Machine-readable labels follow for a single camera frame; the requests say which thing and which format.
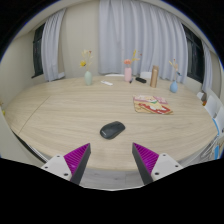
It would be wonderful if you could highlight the wide white curtain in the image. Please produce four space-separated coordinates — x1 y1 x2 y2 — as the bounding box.
97 0 190 84

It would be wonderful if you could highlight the white chair with blue edge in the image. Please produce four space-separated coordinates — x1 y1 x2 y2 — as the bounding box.
212 105 224 160

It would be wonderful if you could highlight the black oblong case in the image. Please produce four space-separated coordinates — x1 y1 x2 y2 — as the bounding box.
134 76 148 84

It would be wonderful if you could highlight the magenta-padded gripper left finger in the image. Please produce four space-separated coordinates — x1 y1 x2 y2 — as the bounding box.
40 142 92 186

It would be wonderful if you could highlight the blue vase with dried flowers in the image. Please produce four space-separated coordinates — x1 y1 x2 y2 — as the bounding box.
167 58 183 94

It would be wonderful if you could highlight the dark window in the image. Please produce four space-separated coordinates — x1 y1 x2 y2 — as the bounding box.
31 23 46 79
181 23 205 84

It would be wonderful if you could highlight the green vase with yellow flowers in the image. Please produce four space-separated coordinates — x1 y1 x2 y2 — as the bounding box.
79 49 94 87

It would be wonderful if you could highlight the pink vase with orange flowers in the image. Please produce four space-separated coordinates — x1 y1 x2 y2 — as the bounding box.
122 49 143 83

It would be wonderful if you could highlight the narrow white curtain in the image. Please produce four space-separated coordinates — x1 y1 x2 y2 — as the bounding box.
199 41 215 93
40 8 67 83

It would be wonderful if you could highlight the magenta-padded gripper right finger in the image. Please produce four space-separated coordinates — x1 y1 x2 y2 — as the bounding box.
131 142 184 186

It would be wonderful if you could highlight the cartoon dog print mouse pad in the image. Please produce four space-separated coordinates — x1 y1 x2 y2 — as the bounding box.
132 94 174 116

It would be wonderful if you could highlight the bronze drink bottle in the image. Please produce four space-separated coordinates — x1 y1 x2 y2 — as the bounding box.
149 65 160 89

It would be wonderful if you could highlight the black computer mouse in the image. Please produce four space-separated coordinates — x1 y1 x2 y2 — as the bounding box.
99 120 126 140

